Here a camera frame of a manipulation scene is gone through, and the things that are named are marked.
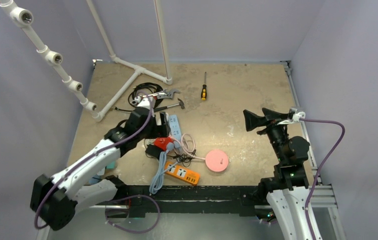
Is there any red handled adjustable wrench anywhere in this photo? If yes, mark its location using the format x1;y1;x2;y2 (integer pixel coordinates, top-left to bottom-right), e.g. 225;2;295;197
131;88;180;106

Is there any red cube socket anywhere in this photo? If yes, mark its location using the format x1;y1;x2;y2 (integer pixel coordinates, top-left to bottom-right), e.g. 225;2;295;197
153;137;174;152

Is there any black handled hammer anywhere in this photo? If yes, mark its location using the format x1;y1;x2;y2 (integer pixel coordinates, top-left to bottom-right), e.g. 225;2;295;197
154;98;185;113

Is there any thin black wire tangle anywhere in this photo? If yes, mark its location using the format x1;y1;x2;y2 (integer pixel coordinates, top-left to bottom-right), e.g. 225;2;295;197
175;152;197;168

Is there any grey blue plug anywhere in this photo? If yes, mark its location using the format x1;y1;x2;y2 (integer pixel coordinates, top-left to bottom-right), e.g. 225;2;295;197
165;142;174;153

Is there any teal small block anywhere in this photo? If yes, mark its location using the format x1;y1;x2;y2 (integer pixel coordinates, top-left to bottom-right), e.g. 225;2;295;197
105;161;116;170

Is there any light blue cable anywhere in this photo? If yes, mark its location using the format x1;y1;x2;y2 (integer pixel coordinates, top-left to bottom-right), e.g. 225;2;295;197
149;150;179;196

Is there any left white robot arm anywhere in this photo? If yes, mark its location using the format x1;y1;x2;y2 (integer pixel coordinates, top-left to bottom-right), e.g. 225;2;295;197
30;107;169;231

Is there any pink cable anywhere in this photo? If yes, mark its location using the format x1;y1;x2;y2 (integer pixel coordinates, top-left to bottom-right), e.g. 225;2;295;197
174;133;207;162

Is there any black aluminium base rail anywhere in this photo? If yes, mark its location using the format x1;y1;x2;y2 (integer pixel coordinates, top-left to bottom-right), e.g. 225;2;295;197
95;185;271;218

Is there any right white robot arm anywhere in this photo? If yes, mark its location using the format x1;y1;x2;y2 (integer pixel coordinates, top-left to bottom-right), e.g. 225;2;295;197
243;108;322;240

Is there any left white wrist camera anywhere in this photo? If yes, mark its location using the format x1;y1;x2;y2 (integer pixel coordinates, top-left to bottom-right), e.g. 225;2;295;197
133;96;155;109

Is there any orange power strip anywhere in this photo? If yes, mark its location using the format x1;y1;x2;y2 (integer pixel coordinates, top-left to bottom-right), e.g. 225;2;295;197
164;161;200;186

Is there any light blue power strip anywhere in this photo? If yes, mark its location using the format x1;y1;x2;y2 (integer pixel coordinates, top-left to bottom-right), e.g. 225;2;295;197
168;114;182;141

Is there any white PVC pipe frame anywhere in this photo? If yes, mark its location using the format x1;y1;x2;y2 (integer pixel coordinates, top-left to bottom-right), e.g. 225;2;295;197
0;0;173;123

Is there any pink round disc charger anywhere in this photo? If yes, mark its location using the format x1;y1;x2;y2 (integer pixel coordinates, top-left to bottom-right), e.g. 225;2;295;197
205;149;230;173

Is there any yellow black screwdriver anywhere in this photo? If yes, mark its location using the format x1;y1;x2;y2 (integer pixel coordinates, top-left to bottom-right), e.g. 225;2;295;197
201;72;207;101

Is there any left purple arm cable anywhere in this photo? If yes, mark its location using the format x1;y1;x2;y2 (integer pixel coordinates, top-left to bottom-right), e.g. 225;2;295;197
33;96;162;235

